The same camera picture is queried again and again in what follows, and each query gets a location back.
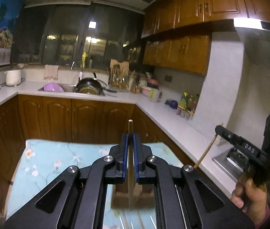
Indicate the wooden knife block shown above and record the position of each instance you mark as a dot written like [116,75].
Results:
[135,85]

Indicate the wooden utensil holder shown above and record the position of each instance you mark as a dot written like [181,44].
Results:
[120,198]

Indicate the steel sink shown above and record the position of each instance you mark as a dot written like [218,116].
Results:
[68,88]

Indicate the wooden upper cabinets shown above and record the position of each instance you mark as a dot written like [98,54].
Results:
[196,7]

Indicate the dark sauce bottles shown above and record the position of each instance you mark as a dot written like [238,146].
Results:
[194,103]

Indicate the light wooden chopstick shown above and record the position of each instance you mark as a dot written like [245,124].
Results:
[205,153]

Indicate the wooden cabinets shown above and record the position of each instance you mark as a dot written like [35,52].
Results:
[56,119]
[196,7]

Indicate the black wok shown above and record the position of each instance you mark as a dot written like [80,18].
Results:
[89,84]

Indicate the cooking oil bottle yellow cap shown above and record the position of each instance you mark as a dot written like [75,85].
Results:
[184,101]

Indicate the dark brown chopstick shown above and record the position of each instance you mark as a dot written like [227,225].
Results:
[130,127]

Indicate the chrome faucet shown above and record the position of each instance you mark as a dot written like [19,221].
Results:
[73,64]

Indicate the steel range hood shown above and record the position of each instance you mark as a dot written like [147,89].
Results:
[258,35]

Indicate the stacked pink bowls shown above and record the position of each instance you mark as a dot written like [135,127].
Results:
[152,83]

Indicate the white rice cooker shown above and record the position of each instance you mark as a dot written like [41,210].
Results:
[13,77]

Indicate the dark wall outlet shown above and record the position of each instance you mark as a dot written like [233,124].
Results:
[168,79]

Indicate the floral light blue tablecloth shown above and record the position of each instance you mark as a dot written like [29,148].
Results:
[54,157]

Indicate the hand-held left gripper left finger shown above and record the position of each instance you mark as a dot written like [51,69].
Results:
[96,171]

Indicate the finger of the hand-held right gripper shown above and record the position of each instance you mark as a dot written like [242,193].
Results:
[239,143]

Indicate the wooden lower cabinets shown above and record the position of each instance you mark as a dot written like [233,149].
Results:
[56,119]

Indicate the beige hanging towel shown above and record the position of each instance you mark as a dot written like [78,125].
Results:
[51,72]

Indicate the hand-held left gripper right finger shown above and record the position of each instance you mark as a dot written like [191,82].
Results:
[163,171]

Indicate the blue and purple object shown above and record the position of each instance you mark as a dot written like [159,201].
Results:
[171,104]

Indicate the yellow dish soap bottle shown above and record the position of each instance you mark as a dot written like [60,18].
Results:
[84,59]

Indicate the person's right hand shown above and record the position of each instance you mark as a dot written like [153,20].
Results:
[254,200]

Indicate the dark kitchen window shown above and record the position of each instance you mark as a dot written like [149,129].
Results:
[65,33]

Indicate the wooden cutlery rack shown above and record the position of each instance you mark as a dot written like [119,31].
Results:
[118,74]

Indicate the purple plastic basin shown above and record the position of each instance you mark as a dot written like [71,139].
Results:
[52,87]

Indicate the steel stove top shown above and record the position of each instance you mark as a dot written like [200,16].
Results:
[227,162]

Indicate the dark slim bottle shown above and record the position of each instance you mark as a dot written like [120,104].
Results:
[90,62]

